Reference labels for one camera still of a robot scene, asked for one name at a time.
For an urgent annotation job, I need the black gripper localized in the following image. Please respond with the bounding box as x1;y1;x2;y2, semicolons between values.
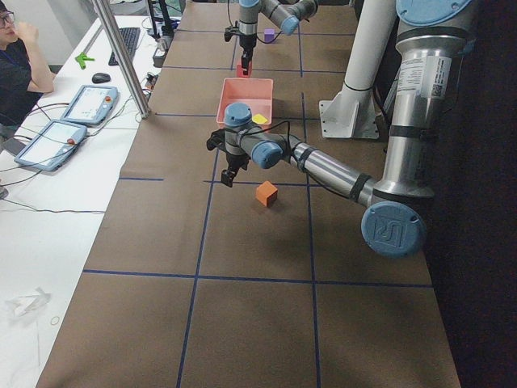
239;34;256;69
221;153;249;188

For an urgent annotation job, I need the red foam block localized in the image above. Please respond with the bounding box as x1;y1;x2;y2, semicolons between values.
236;63;252;78

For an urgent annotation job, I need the purple foam block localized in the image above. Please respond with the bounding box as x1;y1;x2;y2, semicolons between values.
263;28;275;44

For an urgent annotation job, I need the orange foam block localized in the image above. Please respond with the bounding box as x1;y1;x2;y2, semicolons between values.
255;181;278;207

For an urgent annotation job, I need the yellow foam block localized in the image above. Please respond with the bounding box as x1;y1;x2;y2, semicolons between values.
252;114;270;124

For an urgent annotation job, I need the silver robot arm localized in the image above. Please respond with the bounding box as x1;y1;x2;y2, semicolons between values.
237;0;318;75
206;1;479;258

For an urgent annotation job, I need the pink plastic bin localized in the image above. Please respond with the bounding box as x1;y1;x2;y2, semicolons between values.
216;78;274;129

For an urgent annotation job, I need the black keyboard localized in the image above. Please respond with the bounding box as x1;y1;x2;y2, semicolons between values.
119;27;141;61

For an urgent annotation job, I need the black computer mouse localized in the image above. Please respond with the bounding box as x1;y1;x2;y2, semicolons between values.
91;73;111;84

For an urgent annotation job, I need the upper teach pendant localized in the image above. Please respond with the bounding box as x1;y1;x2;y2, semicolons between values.
61;85;119;126

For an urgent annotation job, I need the teach pendant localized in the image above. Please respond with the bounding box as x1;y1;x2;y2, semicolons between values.
61;85;119;126
15;120;87;171

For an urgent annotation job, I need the green plastic tool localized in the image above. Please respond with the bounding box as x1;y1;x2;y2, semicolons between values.
75;53;95;70

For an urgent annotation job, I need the lower teach pendant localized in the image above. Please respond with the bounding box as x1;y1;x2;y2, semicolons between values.
15;120;87;171

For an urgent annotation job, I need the seated person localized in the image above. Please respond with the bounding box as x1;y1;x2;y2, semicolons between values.
1;5;56;127

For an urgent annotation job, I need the crumpled clear plastic wrap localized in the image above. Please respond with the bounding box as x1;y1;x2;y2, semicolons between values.
5;287;52;320

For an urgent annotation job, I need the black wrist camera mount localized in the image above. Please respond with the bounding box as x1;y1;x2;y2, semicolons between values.
224;26;240;42

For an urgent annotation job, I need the white pedestal column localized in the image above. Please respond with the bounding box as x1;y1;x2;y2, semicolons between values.
319;0;397;139

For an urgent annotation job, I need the aluminium frame post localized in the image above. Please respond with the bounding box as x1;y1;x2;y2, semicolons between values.
92;0;150;120

